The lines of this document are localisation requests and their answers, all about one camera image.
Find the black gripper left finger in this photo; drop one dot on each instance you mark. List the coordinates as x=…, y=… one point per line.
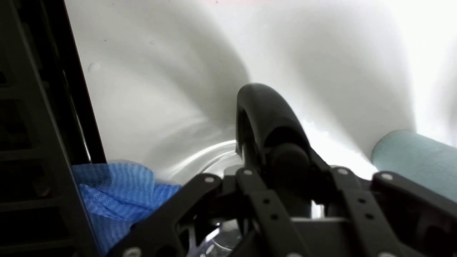
x=229, y=209

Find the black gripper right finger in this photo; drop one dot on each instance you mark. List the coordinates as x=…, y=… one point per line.
x=409, y=215

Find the teal plastic cup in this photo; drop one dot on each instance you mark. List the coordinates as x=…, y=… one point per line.
x=419, y=159

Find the blue cloth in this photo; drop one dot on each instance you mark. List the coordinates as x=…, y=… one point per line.
x=119, y=200

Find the black stove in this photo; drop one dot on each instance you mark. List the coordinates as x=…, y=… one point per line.
x=33, y=143

